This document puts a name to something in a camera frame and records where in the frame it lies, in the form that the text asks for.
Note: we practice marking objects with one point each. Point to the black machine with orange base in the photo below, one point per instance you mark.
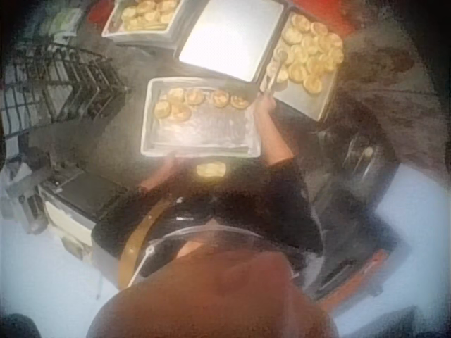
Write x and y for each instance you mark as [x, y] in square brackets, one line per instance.
[349, 197]

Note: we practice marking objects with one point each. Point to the metal tongs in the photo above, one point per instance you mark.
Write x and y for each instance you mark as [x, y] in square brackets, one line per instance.
[276, 68]

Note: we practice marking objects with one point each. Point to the single golden pastry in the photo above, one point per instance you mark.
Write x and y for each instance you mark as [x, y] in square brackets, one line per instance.
[210, 169]

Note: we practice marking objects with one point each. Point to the shiny empty metal tray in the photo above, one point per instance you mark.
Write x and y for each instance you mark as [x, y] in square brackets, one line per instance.
[229, 38]

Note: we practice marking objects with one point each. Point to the grey baking tray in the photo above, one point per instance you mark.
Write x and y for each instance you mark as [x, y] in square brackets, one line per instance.
[204, 130]
[310, 102]

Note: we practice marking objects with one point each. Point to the red crate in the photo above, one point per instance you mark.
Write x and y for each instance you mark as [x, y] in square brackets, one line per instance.
[327, 12]

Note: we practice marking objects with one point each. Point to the black and white appliance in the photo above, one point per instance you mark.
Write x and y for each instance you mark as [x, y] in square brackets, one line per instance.
[77, 197]

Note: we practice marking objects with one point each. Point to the heap of golden round pastries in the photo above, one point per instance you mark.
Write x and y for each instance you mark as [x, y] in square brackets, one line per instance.
[310, 53]
[151, 14]

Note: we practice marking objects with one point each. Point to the person's right hand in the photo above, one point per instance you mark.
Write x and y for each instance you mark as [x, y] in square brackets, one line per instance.
[265, 105]

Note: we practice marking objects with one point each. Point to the person's left hand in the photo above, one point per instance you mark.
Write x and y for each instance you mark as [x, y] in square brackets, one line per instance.
[172, 158]

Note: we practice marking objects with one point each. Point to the row of golden round pastries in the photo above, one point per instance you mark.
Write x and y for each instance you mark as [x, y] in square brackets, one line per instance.
[195, 100]

